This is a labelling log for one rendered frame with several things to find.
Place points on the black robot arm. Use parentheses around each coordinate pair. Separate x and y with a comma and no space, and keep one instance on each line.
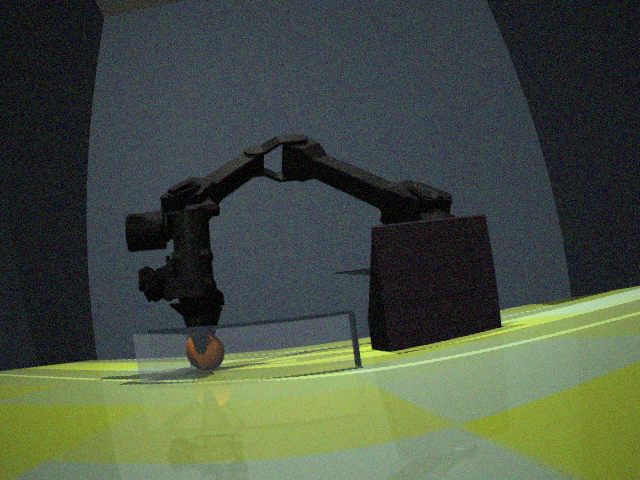
(187,207)

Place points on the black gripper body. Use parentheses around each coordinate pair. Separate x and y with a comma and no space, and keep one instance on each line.
(194,279)

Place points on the low clear wall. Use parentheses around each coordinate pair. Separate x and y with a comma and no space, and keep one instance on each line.
(246,352)

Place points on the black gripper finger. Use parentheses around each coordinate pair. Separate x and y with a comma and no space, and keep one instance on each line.
(215,315)
(195,313)

